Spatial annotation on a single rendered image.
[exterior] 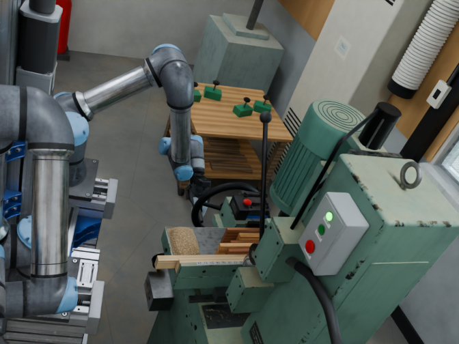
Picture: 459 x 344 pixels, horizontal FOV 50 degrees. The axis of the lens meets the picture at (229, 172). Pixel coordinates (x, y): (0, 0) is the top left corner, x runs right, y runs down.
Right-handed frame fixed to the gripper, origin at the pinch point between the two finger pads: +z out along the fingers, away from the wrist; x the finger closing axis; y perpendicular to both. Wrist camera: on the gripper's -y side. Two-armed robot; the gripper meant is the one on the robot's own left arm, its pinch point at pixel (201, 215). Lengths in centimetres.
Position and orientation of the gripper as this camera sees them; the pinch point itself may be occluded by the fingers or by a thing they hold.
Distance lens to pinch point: 201.2
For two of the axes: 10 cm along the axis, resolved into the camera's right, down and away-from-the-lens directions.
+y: -4.0, 3.2, 8.6
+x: -9.1, -0.5, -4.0
